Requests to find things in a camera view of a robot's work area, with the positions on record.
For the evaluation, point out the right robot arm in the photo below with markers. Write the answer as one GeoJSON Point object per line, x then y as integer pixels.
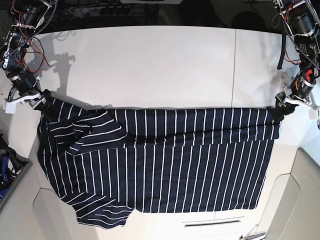
{"type": "Point", "coordinates": [31, 18]}

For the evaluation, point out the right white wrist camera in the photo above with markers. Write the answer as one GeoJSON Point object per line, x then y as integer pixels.
{"type": "Point", "coordinates": [9, 107]}

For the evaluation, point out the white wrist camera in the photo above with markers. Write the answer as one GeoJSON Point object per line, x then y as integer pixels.
{"type": "Point", "coordinates": [313, 115]}
{"type": "Point", "coordinates": [9, 107]}

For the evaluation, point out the blue items at left edge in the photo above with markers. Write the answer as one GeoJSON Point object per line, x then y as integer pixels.
{"type": "Point", "coordinates": [10, 166]}

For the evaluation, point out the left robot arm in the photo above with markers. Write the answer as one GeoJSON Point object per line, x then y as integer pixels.
{"type": "Point", "coordinates": [300, 45]}

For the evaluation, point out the metal clip at bottom edge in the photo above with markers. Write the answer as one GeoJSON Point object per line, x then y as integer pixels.
{"type": "Point", "coordinates": [256, 236]}

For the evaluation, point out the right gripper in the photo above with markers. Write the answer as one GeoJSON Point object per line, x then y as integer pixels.
{"type": "Point", "coordinates": [26, 89]}

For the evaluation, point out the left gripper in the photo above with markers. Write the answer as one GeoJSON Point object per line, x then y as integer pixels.
{"type": "Point", "coordinates": [295, 92]}

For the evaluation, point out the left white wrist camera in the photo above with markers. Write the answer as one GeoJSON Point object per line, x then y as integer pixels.
{"type": "Point", "coordinates": [313, 115]}

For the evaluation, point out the navy white striped T-shirt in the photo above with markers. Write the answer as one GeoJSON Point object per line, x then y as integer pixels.
{"type": "Point", "coordinates": [107, 163]}

